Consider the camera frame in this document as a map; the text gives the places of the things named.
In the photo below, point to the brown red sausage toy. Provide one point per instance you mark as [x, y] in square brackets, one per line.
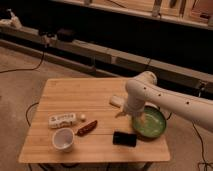
[86, 129]

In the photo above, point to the white soap bar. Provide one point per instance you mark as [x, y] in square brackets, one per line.
[117, 101]

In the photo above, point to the black rectangular sponge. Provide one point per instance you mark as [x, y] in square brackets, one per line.
[121, 138]

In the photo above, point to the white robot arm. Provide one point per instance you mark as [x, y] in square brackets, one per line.
[143, 88]

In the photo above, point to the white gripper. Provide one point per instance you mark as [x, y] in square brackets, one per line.
[135, 108]

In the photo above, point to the wooden table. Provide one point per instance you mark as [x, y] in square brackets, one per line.
[93, 139]

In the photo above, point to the green ceramic bowl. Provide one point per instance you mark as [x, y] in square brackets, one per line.
[155, 125]

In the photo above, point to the white patterned box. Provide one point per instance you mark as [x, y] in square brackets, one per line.
[62, 120]

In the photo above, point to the white spray bottle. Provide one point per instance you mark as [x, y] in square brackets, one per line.
[14, 21]

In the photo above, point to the black device on ledge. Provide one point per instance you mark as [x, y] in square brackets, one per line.
[65, 35]

